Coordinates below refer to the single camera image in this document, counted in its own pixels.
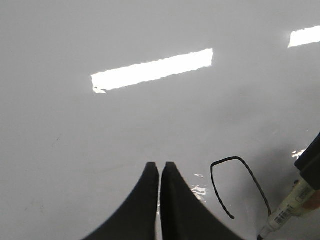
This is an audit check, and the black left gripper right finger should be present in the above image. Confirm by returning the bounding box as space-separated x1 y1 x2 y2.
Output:
160 162 240 240

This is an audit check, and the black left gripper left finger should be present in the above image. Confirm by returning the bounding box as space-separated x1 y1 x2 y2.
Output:
85 162 160 240

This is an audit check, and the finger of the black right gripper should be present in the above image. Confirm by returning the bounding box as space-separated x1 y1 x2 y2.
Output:
294 134 320 191

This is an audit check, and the white whiteboard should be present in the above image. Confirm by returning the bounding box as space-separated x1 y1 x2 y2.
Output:
0 0 320 240

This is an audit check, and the white whiteboard marker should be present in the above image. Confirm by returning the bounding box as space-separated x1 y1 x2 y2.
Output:
257 177 320 240

